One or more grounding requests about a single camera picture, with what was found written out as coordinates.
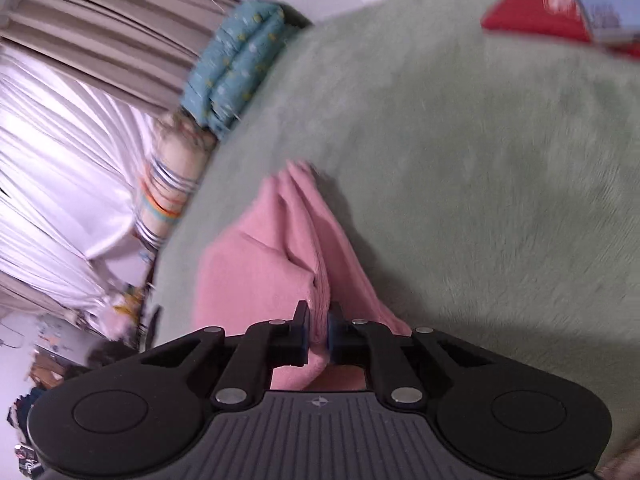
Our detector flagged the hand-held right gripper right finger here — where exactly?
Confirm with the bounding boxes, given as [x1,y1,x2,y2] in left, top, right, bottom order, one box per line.
[327,302,493,407]

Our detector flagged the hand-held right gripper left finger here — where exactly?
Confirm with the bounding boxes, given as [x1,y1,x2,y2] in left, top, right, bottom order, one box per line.
[140,300,312,409]

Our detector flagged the pink sweater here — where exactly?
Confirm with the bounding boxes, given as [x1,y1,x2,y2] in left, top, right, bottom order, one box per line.
[191,159,414,395]

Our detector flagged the plaid folded quilt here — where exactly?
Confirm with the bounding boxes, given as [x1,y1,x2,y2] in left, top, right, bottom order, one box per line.
[134,112,219,253]

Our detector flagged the green bed blanket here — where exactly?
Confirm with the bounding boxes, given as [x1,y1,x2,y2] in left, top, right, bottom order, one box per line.
[150,0,640,471]

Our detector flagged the teal floral folded quilt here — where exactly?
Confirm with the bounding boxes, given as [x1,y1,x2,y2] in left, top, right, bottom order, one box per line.
[179,0,301,138]

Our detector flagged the white sheer curtain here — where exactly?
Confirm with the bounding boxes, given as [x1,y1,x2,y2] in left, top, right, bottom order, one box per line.
[0,47,163,321]

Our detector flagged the red box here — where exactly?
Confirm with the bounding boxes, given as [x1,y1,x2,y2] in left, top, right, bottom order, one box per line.
[480,0,640,58]

